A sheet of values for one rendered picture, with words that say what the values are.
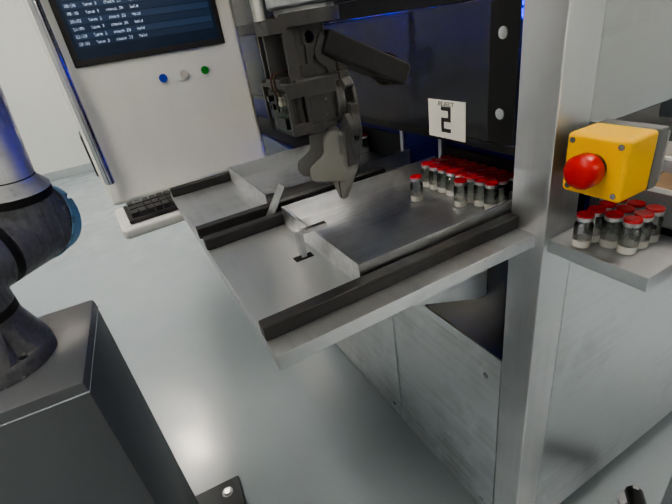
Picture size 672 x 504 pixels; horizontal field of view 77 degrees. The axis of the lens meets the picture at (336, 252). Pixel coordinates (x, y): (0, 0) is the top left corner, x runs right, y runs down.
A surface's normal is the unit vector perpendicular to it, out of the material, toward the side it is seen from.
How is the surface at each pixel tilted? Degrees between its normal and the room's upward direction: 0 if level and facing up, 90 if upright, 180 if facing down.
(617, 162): 90
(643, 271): 0
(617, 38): 90
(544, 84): 90
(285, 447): 0
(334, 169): 93
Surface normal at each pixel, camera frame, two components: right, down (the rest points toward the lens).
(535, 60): -0.87, 0.34
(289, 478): -0.14, -0.86
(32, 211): 0.86, 0.25
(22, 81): 0.48, 0.37
